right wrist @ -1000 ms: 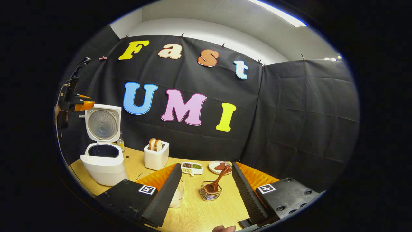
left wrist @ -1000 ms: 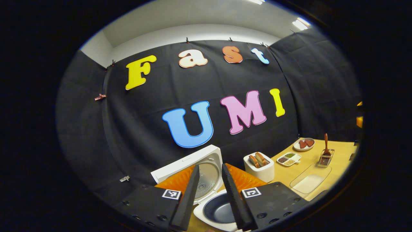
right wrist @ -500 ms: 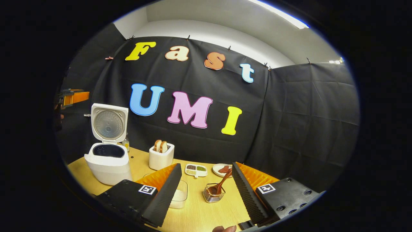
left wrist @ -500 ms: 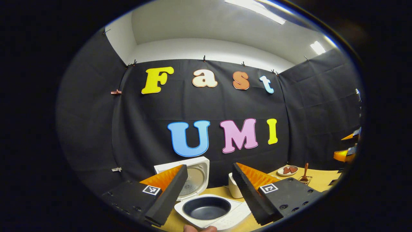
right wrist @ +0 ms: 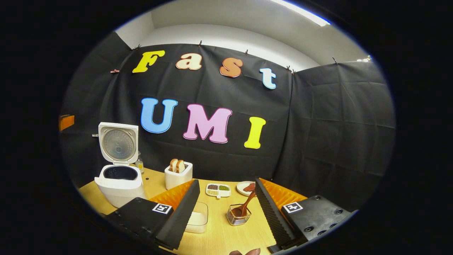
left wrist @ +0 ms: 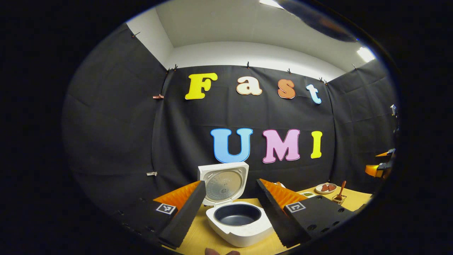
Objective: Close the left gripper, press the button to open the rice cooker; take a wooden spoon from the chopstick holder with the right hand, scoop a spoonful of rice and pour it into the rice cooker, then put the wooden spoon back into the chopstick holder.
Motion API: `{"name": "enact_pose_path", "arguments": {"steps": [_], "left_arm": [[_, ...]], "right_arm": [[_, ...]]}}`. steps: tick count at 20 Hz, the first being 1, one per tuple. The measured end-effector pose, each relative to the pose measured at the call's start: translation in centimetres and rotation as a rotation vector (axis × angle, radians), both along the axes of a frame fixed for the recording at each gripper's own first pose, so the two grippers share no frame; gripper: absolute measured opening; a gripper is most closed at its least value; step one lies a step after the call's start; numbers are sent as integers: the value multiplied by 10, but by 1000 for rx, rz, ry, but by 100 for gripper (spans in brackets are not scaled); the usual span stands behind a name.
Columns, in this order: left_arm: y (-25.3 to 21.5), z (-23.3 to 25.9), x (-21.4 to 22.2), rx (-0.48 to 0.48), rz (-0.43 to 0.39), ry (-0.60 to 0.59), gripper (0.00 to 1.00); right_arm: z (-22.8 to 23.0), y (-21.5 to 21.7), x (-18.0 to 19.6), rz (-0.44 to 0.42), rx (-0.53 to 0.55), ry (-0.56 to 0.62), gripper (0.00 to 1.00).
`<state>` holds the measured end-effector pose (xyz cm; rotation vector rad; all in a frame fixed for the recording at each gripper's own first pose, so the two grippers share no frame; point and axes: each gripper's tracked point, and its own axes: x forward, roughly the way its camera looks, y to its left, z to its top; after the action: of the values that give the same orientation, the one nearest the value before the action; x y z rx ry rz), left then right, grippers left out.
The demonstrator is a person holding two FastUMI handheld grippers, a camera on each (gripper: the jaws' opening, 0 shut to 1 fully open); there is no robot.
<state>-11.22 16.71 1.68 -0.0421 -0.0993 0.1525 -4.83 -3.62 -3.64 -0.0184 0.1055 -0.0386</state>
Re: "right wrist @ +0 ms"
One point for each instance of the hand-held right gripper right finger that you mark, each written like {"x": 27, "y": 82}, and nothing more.
{"x": 270, "y": 212}

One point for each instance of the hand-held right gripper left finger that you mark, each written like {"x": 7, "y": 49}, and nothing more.
{"x": 184, "y": 212}

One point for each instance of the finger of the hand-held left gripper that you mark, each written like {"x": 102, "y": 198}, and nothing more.
{"x": 66, "y": 122}

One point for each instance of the clear rice container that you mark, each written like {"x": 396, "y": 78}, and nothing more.
{"x": 198, "y": 209}

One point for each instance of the brown wooden spoon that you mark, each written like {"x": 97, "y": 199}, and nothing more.
{"x": 244, "y": 207}

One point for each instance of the white rice cooker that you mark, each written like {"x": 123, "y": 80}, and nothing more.
{"x": 120, "y": 187}

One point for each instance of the white toaster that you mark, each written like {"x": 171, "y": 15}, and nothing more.
{"x": 177, "y": 180}

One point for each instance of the red meat piece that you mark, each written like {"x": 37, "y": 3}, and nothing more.
{"x": 250, "y": 187}

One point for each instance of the round white plate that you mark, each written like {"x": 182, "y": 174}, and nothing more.
{"x": 241, "y": 189}

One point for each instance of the divided white bean dish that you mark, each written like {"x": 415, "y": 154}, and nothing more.
{"x": 218, "y": 191}

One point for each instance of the toast bread slice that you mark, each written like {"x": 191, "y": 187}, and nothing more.
{"x": 181, "y": 166}
{"x": 173, "y": 165}

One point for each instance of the small clear bottle yellow label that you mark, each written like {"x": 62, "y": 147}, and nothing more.
{"x": 139, "y": 164}

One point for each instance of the black backdrop cloth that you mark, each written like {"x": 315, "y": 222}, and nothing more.
{"x": 318, "y": 124}

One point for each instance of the small ceiling light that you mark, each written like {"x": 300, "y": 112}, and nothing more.
{"x": 364, "y": 59}

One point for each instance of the long ceiling light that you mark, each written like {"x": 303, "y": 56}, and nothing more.
{"x": 304, "y": 12}

